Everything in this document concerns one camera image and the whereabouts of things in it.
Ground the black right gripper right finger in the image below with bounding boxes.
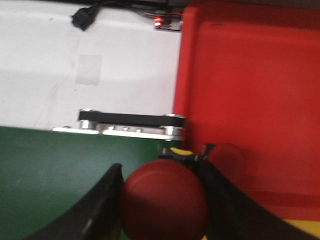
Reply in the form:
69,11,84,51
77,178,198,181
195,143,316,240

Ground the green conveyor belt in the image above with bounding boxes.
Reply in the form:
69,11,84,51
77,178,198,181
0,126,181,240

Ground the red black wire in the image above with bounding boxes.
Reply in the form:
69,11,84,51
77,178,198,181
97,2,183,20

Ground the yellow plastic tray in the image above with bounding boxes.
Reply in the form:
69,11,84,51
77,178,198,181
284,219,320,239

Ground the red mushroom push button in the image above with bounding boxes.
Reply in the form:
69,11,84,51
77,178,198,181
208,143,247,184
119,147,210,240

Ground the black motor connector plug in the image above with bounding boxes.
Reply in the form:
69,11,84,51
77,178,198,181
71,3,101,31

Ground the aluminium conveyor frame rail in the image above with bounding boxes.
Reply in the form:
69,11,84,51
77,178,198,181
52,123,183,141

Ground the red plastic tray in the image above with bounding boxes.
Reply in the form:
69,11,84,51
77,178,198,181
173,0,320,221

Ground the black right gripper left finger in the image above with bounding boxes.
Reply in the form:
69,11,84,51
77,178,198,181
25,163,124,240

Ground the small red-lit circuit board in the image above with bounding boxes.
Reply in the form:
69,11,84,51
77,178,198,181
153,15,183,32

